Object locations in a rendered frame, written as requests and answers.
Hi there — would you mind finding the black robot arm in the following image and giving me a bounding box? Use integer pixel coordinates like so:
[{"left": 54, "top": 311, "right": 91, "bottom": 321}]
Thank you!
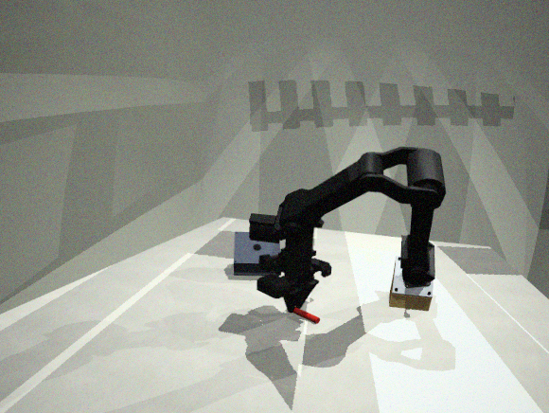
[{"left": 249, "top": 147, "right": 446, "bottom": 289}]

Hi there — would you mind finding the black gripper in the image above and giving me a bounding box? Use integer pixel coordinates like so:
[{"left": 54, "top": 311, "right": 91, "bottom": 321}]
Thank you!
[{"left": 257, "top": 245, "right": 331, "bottom": 313}]

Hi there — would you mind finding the blue-grey square panel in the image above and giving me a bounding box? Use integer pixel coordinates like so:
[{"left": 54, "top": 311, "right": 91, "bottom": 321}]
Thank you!
[{"left": 234, "top": 232, "right": 280, "bottom": 276}]

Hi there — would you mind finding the dark red cylinder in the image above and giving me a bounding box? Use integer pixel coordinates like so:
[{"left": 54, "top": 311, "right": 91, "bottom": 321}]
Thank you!
[{"left": 293, "top": 307, "right": 320, "bottom": 324}]

